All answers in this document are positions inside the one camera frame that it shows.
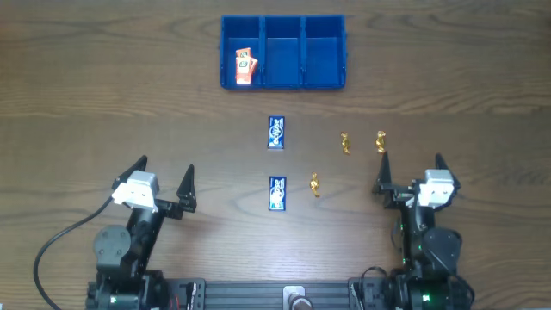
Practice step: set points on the mounting rail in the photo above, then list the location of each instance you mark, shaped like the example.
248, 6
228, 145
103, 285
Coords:
249, 295

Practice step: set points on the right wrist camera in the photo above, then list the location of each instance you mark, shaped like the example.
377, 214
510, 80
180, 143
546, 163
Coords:
437, 188

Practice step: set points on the blue candy pack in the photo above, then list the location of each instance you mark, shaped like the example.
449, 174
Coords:
277, 194
276, 132

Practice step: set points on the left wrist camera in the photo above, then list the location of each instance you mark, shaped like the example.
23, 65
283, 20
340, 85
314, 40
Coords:
137, 191

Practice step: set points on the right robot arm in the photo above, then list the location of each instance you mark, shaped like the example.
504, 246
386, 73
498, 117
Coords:
439, 249

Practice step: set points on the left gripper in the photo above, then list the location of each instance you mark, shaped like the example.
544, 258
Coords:
169, 209

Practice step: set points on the gold wrapped candy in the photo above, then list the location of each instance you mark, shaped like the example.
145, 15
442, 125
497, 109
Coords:
345, 143
315, 185
380, 142

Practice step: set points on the orange candy box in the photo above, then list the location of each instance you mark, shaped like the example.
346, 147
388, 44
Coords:
244, 52
243, 72

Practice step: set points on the blue tray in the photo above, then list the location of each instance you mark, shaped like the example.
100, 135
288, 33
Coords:
282, 64

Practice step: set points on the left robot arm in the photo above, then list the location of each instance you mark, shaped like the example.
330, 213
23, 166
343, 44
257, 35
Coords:
142, 241

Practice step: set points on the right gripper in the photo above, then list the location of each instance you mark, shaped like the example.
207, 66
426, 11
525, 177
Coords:
400, 196

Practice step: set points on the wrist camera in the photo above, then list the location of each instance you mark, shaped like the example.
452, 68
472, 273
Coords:
137, 191
437, 188

